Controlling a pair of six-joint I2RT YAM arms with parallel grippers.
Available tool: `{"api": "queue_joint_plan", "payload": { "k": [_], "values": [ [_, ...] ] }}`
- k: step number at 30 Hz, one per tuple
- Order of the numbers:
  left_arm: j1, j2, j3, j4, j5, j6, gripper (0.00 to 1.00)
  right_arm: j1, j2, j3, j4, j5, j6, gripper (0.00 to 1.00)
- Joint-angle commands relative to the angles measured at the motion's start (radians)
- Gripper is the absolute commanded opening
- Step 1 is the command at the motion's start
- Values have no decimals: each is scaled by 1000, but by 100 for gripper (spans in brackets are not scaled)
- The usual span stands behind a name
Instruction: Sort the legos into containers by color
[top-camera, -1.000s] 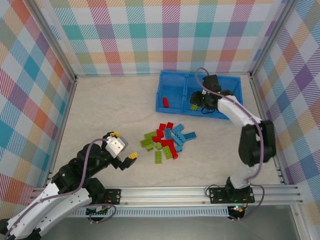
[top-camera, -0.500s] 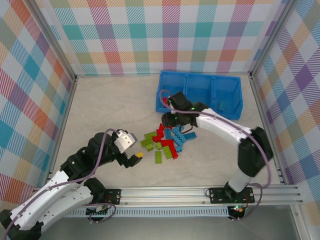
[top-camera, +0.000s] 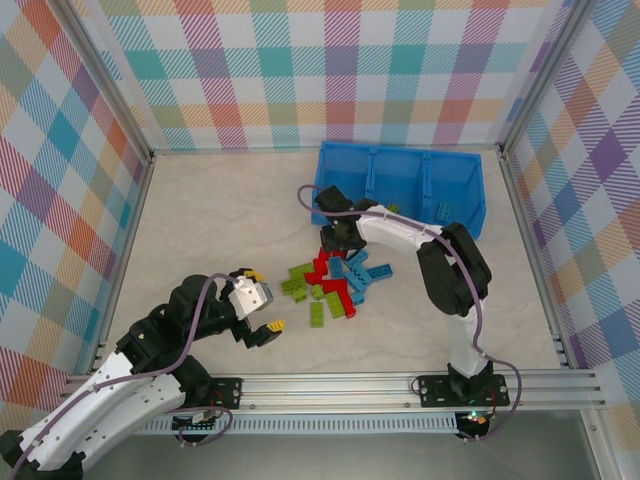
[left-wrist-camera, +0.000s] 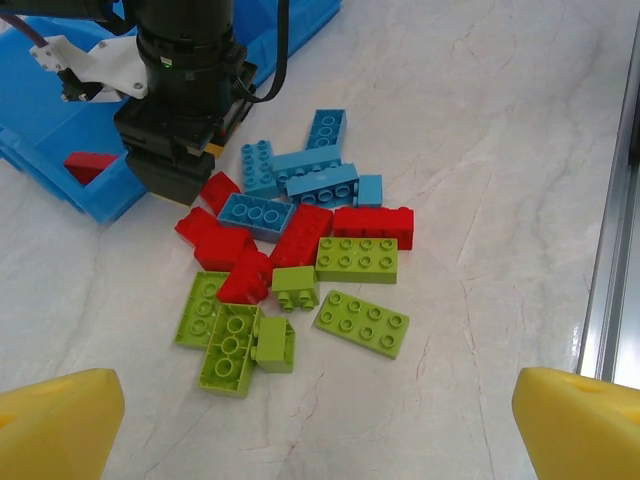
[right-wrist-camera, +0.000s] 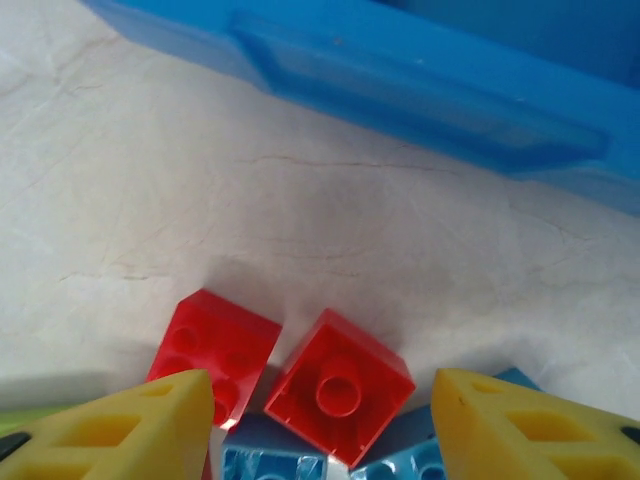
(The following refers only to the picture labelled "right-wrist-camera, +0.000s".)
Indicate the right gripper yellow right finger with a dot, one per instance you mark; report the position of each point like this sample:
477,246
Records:
525,440

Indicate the red square lego brick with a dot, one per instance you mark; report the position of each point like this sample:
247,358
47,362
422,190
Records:
225,330
340,390

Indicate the blue long lego brick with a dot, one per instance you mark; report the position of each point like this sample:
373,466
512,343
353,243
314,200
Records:
400,460

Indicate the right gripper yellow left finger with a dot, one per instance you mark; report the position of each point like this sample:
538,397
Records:
100,440

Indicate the blue three-compartment plastic bin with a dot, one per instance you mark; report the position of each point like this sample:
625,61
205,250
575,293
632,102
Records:
400,75

